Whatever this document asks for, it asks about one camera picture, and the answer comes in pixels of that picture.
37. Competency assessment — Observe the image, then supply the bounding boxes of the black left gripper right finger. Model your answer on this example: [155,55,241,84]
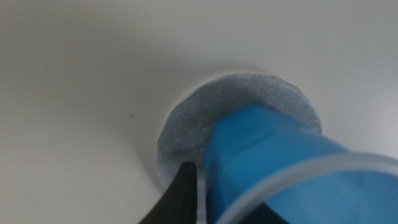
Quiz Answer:
[244,201,290,224]

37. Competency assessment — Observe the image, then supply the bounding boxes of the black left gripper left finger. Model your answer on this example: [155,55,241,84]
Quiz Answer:
[138,161,199,224]

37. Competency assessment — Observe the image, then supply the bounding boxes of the blue paper cup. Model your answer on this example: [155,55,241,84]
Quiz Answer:
[203,104,398,224]

